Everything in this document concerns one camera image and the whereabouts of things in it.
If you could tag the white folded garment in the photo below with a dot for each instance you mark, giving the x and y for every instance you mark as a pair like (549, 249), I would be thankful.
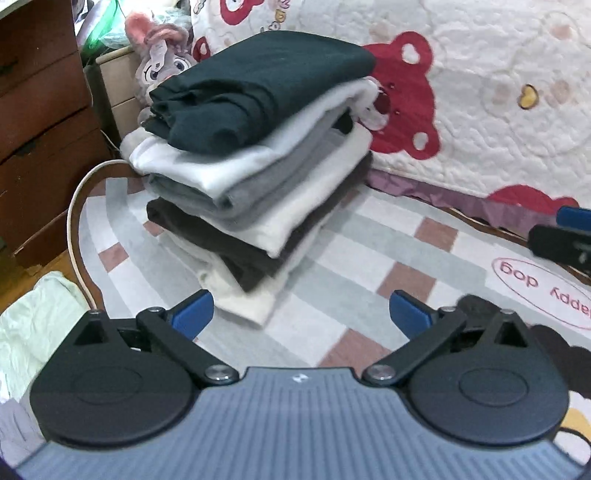
(194, 173)
(240, 300)

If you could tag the beige small cabinet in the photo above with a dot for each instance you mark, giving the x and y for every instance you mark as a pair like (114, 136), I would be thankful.
(117, 92)

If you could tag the brown wooden dresser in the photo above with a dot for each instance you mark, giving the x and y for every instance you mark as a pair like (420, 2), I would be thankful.
(41, 129)

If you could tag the grey pink plush rabbit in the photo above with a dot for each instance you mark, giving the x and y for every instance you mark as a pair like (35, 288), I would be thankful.
(159, 60)

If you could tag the dark green pants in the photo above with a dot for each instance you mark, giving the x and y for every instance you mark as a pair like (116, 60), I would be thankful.
(258, 87)

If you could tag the pale green cloth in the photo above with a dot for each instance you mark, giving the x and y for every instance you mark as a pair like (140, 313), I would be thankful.
(37, 318)

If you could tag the cream folded garment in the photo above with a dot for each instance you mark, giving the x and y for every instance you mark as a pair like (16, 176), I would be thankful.
(286, 221)

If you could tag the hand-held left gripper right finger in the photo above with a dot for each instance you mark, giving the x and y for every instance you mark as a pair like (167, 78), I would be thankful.
(408, 314)

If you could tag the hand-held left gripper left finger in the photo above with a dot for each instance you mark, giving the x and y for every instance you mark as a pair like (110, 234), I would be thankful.
(191, 314)

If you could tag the grey folded garment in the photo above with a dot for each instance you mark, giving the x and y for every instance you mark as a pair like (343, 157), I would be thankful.
(231, 199)

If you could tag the checkered rug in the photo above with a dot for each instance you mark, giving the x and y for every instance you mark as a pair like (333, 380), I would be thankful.
(369, 258)

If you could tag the stack of folded clothes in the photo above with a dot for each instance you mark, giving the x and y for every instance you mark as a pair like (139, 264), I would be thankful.
(207, 235)

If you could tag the green plastic object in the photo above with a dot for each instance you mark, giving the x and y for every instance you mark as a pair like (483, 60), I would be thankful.
(102, 25)

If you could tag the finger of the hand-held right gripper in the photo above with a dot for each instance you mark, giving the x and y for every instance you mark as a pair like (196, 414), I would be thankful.
(575, 216)
(554, 244)

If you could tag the white quilted bear-print bedspread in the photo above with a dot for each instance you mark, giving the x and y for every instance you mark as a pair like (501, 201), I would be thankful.
(485, 69)

